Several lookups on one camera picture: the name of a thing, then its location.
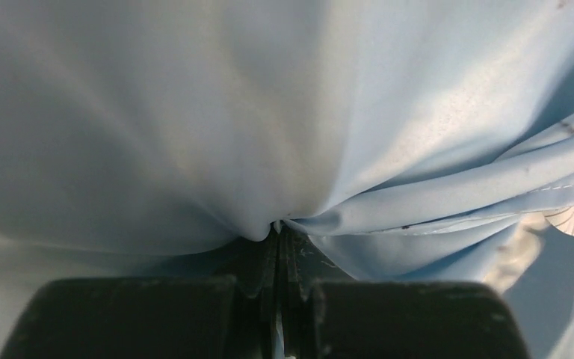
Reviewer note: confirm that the light blue pillowcase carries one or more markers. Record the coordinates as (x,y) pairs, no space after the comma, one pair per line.
(406,139)

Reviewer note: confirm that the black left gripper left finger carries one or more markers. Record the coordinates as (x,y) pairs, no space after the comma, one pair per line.
(228,314)

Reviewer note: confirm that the cream white pillow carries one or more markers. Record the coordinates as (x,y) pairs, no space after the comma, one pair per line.
(519,252)

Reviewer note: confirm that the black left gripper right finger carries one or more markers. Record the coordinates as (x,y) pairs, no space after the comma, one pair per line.
(326,314)

